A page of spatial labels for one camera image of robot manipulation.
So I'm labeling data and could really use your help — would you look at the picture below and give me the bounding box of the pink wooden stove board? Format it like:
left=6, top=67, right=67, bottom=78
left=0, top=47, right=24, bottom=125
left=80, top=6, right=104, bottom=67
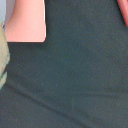
left=5, top=0, right=46, bottom=42

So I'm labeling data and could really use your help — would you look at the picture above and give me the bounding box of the beige woven placemat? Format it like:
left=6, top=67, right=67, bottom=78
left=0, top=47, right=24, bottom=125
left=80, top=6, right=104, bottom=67
left=0, top=23, right=9, bottom=89

